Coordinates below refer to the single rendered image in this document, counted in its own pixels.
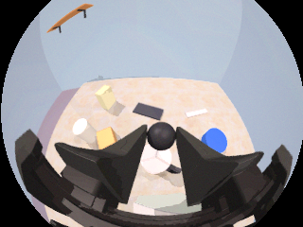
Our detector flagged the white flat bar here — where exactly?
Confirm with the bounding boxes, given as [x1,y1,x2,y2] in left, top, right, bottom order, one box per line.
[186,109,208,117]

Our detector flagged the blue cylinder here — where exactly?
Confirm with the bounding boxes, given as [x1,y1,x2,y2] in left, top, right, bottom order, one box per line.
[201,128,227,152]

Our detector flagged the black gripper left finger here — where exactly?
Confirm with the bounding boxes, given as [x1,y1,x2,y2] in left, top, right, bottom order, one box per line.
[54,124,147,204]

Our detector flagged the white cylinder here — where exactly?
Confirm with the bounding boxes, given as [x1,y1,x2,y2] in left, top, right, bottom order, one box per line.
[73,118,98,144]

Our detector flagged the french press coffee maker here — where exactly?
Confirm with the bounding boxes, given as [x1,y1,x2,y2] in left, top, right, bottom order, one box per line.
[140,121,182,174]

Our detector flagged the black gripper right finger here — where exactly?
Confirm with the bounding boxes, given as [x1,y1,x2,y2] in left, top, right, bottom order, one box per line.
[175,126,264,207]

